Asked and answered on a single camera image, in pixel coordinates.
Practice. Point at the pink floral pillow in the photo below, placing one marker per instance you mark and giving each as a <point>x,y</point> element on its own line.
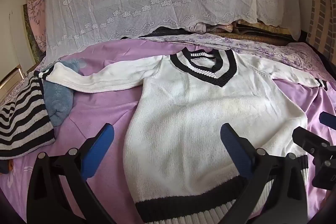
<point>36,3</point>

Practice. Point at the stack of folded blankets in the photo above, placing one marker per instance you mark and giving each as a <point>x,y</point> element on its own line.
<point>262,29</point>

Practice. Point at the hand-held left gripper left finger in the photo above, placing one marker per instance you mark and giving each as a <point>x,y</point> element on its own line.
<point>98,150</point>

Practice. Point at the blue plush garment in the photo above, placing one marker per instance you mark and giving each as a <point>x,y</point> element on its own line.
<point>57,100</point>

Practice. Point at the black white striped garment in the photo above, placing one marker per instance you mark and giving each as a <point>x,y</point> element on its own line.
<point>23,119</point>

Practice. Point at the beige checked curtain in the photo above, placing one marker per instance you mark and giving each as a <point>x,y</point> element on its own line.
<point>320,16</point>

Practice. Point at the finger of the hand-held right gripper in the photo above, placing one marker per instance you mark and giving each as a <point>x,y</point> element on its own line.
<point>305,138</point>
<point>328,120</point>

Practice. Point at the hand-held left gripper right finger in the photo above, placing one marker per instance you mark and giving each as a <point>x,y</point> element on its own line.
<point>233,150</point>

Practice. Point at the white knit sweater black trim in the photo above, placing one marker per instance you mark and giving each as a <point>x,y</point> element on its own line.
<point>183,121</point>

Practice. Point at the purple bed sheet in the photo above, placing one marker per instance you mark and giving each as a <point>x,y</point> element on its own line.
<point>99,108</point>

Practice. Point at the purple floral sheet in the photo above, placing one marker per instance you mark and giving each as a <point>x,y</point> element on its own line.
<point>275,53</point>

